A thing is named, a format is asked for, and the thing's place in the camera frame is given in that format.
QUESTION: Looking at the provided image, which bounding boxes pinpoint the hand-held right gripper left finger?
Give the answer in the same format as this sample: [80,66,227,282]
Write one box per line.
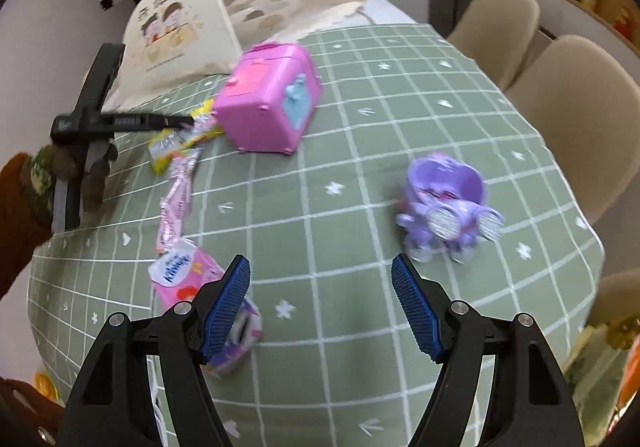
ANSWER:
[55,255,251,447]

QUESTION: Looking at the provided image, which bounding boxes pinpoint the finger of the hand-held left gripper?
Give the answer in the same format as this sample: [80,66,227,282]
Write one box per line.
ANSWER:
[112,113,214,132]
[74,43,126,118]

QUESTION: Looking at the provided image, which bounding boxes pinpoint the pink tissue packet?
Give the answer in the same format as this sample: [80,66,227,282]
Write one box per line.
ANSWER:
[149,237,264,378]

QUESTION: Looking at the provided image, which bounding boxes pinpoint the dark red clothing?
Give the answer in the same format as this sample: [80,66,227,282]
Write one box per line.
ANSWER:
[0,377,67,447]

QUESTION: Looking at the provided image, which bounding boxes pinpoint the pink toy box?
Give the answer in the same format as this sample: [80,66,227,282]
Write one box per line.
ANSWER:
[212,41,322,156]

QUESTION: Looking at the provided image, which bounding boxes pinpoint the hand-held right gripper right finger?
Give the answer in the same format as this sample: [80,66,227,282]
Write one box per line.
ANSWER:
[390,254,586,447]

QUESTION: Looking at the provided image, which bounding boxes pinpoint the beige chair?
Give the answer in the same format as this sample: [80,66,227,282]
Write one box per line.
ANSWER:
[504,34,640,228]
[592,271,640,329]
[446,0,542,88]

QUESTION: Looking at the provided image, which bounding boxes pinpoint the long pink wrapper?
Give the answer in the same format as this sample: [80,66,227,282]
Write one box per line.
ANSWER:
[157,149,202,255]

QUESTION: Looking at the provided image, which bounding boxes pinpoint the yellow bag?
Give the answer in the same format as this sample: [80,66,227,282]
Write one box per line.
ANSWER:
[34,369,62,402]

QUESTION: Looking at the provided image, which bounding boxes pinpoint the green checked tablecloth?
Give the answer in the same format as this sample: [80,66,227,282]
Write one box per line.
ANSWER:
[27,22,607,447]

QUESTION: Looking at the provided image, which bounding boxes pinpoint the person's left hand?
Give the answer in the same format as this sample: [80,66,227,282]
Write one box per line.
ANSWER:
[47,139,120,216]

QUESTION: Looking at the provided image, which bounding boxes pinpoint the small pink yellow wrapper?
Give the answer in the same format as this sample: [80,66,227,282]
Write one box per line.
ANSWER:
[182,98,225,148]

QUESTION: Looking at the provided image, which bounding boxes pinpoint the yellow snack packet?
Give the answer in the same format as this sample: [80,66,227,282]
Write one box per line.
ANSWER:
[149,127,201,176]

